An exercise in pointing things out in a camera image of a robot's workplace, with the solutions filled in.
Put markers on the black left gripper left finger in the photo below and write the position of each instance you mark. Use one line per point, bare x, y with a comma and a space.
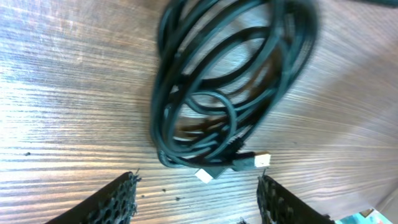
114, 203

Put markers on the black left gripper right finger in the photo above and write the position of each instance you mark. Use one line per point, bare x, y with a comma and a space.
280, 206

